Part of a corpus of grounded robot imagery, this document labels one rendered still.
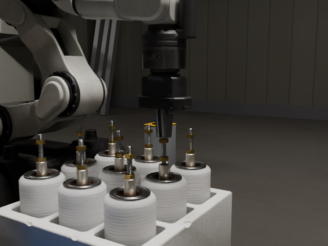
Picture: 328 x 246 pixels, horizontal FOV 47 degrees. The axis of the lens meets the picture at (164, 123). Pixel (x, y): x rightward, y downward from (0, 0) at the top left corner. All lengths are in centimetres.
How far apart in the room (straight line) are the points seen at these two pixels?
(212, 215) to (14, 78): 413
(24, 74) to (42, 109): 368
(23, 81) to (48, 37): 364
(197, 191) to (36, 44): 71
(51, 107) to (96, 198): 49
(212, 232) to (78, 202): 31
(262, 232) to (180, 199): 46
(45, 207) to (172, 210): 26
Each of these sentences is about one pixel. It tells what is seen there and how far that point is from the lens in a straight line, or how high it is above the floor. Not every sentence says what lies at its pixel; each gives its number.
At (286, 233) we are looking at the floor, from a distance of 120.
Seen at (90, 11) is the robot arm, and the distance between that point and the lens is 85.
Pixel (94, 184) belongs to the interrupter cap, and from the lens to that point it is 75.
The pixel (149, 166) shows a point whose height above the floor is 24.
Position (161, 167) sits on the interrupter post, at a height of 28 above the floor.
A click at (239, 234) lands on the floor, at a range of 116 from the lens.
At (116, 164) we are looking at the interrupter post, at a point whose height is 27.
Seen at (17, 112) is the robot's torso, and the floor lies 33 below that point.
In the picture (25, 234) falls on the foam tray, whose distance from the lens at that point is 82.
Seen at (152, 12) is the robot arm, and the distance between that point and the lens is 71.
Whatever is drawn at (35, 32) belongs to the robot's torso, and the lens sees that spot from 126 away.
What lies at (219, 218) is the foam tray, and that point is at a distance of 90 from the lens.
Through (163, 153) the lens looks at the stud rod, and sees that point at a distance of 78.
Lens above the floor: 48
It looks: 8 degrees down
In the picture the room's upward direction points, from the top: straight up
